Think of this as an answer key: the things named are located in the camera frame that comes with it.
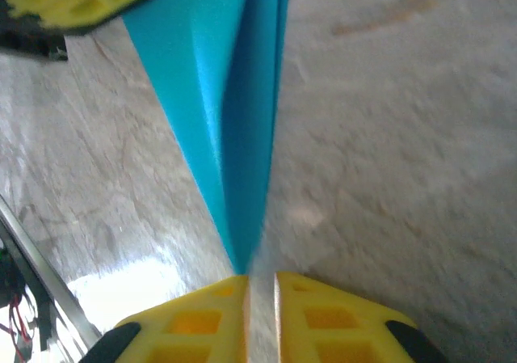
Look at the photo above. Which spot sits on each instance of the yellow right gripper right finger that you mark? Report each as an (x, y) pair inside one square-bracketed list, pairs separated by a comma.
[(331, 322)]

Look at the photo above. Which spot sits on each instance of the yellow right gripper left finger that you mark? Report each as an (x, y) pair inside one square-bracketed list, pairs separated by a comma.
[(194, 322)]

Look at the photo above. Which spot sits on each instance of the blue paper sheet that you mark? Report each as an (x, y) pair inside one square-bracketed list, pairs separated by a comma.
[(226, 96)]

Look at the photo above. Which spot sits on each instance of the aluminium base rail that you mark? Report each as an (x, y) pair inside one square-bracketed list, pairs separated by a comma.
[(36, 258)]

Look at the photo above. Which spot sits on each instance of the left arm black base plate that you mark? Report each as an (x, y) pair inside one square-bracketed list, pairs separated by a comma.
[(8, 282)]

